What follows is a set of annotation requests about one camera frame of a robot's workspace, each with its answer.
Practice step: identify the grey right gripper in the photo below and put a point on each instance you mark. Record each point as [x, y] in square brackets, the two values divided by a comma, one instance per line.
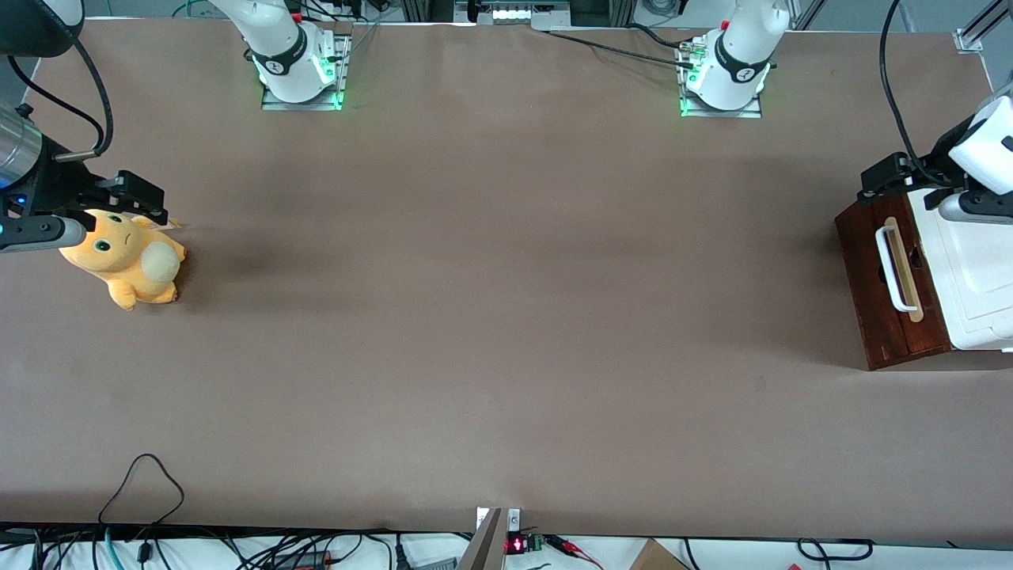
[54, 184]

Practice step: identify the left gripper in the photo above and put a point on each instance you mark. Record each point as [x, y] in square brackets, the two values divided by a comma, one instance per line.
[939, 161]

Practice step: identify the dark brown wooden drawer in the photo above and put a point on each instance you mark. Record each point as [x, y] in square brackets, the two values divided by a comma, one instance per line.
[863, 269]

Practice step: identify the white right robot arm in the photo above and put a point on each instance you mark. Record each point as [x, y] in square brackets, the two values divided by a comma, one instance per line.
[281, 47]

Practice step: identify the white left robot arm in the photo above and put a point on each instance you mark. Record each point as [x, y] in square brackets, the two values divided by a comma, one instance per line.
[736, 55]

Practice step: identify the white-topped brown drawer cabinet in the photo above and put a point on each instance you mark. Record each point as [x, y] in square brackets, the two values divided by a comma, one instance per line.
[973, 277]

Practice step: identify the orange plush toy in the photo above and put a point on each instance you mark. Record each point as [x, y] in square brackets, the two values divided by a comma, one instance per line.
[127, 265]

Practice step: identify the black power adapter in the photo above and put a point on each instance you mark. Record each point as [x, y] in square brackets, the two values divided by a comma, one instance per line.
[305, 560]

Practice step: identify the white power strip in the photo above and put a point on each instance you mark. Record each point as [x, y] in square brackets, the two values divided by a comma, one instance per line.
[518, 13]

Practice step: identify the brown cardboard box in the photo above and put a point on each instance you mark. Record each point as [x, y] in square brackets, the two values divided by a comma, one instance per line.
[657, 556]

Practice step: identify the red clip leads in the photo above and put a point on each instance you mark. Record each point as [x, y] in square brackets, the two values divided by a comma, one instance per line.
[574, 548]

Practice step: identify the red digit display module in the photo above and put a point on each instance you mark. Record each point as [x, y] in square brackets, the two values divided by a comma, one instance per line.
[518, 545]

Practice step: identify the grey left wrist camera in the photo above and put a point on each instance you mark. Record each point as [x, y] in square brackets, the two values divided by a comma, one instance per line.
[977, 207]

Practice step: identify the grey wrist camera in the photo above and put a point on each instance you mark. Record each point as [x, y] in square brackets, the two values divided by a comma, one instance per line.
[39, 233]
[977, 207]

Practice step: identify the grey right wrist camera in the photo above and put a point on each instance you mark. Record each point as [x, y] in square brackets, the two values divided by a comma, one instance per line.
[39, 233]

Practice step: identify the silver aluminium frame profile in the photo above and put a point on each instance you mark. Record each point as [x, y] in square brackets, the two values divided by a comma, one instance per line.
[977, 36]

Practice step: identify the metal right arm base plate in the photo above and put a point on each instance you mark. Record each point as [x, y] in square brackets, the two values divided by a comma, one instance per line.
[332, 79]

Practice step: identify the grey camera post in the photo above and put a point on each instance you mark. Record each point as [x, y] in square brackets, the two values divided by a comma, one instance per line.
[481, 546]

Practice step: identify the white metal bracket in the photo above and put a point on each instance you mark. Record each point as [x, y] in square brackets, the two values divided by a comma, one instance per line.
[514, 518]

